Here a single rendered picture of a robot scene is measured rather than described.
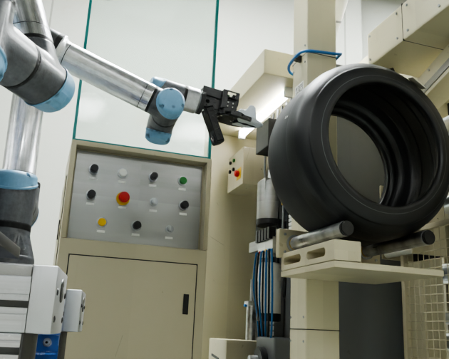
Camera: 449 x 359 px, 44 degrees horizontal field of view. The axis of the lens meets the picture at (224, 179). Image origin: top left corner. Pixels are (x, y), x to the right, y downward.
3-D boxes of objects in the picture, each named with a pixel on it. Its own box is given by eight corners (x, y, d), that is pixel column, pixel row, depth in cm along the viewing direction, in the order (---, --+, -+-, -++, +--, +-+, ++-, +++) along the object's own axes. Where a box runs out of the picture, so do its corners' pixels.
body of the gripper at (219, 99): (242, 93, 167) (204, 82, 164) (237, 120, 165) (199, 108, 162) (234, 102, 174) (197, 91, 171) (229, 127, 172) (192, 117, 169)
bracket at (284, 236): (275, 257, 189) (276, 229, 192) (376, 266, 201) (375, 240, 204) (279, 256, 186) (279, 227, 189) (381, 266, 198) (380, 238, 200)
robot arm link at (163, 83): (142, 106, 164) (148, 80, 167) (178, 116, 167) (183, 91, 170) (147, 96, 157) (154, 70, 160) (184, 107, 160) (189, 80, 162)
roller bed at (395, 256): (381, 258, 217) (378, 185, 225) (413, 262, 221) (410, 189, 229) (413, 253, 199) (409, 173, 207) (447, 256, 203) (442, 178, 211)
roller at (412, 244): (360, 256, 197) (359, 244, 198) (370, 258, 198) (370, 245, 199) (423, 243, 165) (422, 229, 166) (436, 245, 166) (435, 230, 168)
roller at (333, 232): (288, 250, 189) (288, 236, 190) (300, 251, 190) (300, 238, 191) (340, 234, 157) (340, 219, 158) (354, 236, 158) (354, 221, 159)
